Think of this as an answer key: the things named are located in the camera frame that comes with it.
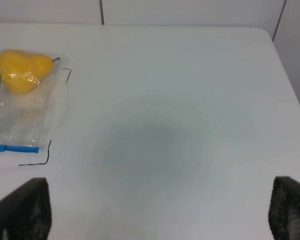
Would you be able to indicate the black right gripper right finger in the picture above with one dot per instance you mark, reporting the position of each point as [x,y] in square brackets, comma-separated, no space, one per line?
[284,210]

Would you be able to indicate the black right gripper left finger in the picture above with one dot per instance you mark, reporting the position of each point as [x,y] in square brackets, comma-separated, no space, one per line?
[25,213]

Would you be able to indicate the clear zip bag blue seal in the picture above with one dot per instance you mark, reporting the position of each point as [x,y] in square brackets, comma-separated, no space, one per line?
[25,119]

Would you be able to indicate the yellow pear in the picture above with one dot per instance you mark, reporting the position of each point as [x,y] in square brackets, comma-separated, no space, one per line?
[21,71]

